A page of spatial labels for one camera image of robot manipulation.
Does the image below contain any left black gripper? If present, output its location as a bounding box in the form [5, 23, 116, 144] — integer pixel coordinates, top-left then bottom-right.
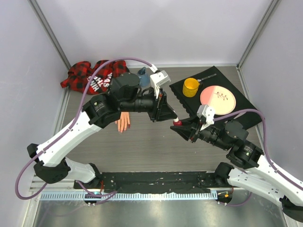
[121, 86, 178, 123]

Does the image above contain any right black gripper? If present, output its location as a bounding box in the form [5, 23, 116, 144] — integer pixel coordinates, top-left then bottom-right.
[170, 113, 230, 150]

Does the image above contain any red nail polish bottle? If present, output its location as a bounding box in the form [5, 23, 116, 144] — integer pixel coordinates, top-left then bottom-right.
[173, 121, 183, 126]

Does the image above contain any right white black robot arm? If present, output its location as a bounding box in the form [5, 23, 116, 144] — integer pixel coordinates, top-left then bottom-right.
[171, 118, 303, 222]

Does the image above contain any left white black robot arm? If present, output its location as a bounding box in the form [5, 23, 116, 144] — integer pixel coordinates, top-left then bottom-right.
[27, 70, 178, 189]

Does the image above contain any blue ceramic jug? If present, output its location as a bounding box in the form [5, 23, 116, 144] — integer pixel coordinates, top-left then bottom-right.
[137, 67, 150, 87]

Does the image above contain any yellow mug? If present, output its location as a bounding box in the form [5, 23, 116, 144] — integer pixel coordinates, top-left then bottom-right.
[182, 78, 201, 98]

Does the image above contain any mannequin hand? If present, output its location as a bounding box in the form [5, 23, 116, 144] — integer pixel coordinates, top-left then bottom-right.
[115, 112, 131, 133]

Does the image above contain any pink cream plate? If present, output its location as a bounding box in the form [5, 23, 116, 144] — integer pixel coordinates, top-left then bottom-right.
[200, 86, 236, 115]

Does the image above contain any silver fork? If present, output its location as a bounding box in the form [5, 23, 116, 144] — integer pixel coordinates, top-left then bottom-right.
[234, 110, 246, 119]

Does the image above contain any red black plaid shirt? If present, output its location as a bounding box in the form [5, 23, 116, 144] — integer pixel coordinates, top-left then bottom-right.
[61, 60, 129, 95]

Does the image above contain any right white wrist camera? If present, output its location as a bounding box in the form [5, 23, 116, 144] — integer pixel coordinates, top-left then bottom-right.
[196, 105, 215, 131]

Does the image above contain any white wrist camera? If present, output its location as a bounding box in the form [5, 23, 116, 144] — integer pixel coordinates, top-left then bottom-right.
[196, 105, 215, 131]
[150, 64, 171, 99]

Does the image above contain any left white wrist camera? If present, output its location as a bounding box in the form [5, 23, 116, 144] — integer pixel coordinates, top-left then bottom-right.
[150, 64, 171, 99]

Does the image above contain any dark handled knife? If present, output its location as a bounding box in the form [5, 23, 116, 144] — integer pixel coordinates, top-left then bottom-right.
[197, 73, 217, 82]

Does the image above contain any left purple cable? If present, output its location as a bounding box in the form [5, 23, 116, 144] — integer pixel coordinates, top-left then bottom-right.
[15, 56, 158, 204]

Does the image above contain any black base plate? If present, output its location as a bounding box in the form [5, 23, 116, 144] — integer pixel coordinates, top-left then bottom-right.
[84, 171, 232, 194]

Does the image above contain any white cable duct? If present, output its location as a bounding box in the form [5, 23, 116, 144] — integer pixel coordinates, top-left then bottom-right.
[40, 191, 217, 201]

